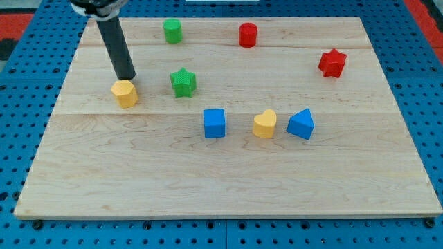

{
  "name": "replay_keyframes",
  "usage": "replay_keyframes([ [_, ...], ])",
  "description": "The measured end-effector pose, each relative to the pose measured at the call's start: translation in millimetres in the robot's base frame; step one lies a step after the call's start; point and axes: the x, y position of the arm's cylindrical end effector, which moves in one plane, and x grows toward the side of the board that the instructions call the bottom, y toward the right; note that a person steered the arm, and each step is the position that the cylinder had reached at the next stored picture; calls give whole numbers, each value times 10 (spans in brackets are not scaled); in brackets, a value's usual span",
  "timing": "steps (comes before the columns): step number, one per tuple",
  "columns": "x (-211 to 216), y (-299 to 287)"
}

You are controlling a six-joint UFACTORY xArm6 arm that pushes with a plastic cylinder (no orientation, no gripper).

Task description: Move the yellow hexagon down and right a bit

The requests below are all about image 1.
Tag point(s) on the blue triangle block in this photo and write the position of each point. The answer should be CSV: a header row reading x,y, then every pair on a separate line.
x,y
301,124

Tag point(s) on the red star block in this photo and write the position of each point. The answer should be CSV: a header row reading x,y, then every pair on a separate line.
x,y
332,63

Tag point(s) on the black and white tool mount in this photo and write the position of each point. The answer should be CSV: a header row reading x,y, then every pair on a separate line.
x,y
100,10

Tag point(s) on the blue cube block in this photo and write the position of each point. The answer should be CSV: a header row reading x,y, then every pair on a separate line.
x,y
214,123

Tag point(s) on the red cylinder block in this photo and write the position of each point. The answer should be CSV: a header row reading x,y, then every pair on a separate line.
x,y
247,35

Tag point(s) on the yellow hexagon block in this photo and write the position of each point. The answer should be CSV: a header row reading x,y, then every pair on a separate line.
x,y
125,93

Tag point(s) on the yellow heart block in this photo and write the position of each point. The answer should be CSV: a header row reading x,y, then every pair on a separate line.
x,y
264,124

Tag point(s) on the green star block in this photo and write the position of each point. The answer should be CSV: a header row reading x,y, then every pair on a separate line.
x,y
183,83

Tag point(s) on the green cylinder block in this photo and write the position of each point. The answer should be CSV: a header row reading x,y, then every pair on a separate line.
x,y
173,30

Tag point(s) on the light wooden board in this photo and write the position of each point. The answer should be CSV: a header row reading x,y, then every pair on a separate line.
x,y
98,161

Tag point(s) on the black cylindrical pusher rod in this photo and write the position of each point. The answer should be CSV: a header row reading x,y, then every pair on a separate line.
x,y
118,52

